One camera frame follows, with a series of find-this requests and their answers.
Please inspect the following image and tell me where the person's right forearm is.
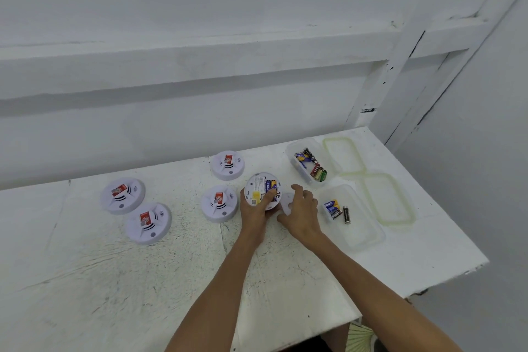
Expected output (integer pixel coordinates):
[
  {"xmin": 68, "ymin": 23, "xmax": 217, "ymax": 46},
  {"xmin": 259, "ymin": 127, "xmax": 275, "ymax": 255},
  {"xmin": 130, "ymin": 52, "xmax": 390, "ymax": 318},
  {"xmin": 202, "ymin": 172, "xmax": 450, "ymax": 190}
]
[{"xmin": 303, "ymin": 231, "xmax": 463, "ymax": 352}]

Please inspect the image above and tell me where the person's leg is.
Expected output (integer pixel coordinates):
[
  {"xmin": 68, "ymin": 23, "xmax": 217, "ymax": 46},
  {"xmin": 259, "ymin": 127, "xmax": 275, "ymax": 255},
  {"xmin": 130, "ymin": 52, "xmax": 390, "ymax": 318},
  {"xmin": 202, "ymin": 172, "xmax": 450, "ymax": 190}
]
[{"xmin": 317, "ymin": 317, "xmax": 351, "ymax": 352}]

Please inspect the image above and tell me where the white smoke detector red label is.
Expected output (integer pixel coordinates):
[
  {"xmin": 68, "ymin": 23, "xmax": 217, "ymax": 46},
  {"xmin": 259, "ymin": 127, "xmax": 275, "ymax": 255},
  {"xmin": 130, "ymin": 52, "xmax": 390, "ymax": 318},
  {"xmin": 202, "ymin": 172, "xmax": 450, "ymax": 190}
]
[
  {"xmin": 100, "ymin": 178, "xmax": 146, "ymax": 215},
  {"xmin": 201, "ymin": 185, "xmax": 241, "ymax": 223},
  {"xmin": 125, "ymin": 202, "xmax": 172, "ymax": 246},
  {"xmin": 210, "ymin": 151, "xmax": 245, "ymax": 181}
]

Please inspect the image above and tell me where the person's right hand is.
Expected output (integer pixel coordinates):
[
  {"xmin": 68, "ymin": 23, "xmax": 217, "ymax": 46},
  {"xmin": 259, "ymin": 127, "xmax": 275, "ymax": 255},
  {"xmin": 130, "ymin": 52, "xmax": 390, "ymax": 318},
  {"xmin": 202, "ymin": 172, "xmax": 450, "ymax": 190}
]
[{"xmin": 276, "ymin": 184, "xmax": 325, "ymax": 246}]

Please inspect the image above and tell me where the clear plastic container lid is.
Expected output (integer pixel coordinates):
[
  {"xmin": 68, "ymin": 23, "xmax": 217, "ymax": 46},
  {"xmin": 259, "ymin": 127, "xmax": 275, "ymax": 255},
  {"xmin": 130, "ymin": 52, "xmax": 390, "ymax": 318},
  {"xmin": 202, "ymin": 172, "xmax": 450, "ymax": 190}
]
[
  {"xmin": 362, "ymin": 173, "xmax": 416, "ymax": 228},
  {"xmin": 322, "ymin": 136, "xmax": 367, "ymax": 177}
]

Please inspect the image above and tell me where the blue yellow battery pack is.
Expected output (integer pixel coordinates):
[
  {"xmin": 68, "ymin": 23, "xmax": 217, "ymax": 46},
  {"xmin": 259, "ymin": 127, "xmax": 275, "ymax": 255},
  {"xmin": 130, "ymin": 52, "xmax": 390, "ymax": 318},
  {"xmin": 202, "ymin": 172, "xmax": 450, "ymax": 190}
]
[{"xmin": 323, "ymin": 200, "xmax": 344, "ymax": 220}]

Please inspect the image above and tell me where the green striped cloth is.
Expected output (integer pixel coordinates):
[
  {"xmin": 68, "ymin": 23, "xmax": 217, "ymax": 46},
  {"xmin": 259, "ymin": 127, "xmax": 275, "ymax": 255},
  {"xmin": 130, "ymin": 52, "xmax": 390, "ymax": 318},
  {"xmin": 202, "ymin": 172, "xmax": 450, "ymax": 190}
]
[{"xmin": 346, "ymin": 320, "xmax": 374, "ymax": 352}]

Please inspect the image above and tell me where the clear container with mixed batteries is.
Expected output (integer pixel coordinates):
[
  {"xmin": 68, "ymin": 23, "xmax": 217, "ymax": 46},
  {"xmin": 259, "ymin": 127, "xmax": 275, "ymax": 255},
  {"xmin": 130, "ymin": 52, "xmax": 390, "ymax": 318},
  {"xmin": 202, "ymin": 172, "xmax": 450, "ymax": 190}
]
[{"xmin": 286, "ymin": 138, "xmax": 341, "ymax": 187}]

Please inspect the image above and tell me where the blue yellow battery bundle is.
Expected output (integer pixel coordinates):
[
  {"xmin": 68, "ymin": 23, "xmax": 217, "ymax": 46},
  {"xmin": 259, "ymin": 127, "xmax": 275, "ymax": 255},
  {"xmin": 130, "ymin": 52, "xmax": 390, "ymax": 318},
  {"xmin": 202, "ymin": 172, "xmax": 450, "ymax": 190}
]
[{"xmin": 294, "ymin": 148, "xmax": 317, "ymax": 167}]

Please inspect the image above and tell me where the clear container with few batteries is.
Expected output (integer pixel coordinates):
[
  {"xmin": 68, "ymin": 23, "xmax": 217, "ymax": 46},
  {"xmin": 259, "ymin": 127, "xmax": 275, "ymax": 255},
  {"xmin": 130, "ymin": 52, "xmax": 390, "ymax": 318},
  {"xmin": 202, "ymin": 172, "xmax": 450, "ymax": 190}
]
[{"xmin": 317, "ymin": 184, "xmax": 386, "ymax": 252}]

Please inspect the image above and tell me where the person's left hand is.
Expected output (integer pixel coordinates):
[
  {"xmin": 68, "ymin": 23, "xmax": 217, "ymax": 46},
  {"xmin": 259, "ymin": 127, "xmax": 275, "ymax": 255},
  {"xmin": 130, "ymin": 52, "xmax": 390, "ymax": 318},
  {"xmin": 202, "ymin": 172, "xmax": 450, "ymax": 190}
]
[{"xmin": 240, "ymin": 188, "xmax": 278, "ymax": 242}]

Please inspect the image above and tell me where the white round detector base plate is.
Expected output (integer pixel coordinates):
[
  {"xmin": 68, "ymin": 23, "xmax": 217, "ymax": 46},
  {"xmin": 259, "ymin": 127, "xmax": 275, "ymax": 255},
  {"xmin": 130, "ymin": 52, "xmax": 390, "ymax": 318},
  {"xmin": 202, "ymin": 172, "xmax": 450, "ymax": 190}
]
[{"xmin": 276, "ymin": 192, "xmax": 296, "ymax": 216}]

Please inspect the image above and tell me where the person's left forearm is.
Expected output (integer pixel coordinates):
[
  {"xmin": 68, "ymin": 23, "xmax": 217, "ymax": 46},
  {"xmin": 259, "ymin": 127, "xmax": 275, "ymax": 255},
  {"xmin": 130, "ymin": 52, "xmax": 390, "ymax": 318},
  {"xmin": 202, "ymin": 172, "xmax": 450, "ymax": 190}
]
[{"xmin": 165, "ymin": 235, "xmax": 269, "ymax": 352}]

